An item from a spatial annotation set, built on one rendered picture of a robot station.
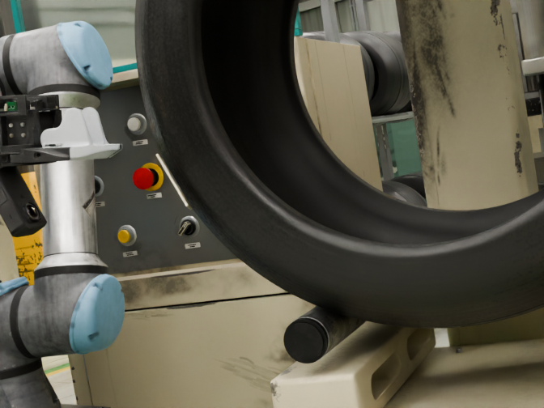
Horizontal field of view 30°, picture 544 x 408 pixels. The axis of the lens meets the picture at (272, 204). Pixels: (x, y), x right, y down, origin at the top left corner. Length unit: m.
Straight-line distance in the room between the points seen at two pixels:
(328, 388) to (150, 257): 0.94
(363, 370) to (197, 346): 0.84
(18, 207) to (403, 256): 0.49
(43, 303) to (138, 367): 0.35
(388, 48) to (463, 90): 4.03
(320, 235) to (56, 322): 0.72
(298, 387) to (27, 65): 0.87
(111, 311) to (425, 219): 0.60
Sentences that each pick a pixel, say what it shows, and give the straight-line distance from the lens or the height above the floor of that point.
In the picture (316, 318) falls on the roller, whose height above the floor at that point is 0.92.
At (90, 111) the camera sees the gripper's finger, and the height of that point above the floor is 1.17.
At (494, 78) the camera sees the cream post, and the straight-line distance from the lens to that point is 1.29.
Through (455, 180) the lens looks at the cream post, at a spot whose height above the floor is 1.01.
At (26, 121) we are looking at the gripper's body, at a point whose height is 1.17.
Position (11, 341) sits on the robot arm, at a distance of 1.63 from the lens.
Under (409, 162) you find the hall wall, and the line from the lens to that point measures 12.11.
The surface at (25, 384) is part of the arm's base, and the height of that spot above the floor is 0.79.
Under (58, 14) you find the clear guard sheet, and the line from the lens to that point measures 1.94.
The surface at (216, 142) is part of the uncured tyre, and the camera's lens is 0.97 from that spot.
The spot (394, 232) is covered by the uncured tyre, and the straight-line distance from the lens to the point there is 1.21.
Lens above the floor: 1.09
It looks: 3 degrees down
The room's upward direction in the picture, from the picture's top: 9 degrees counter-clockwise
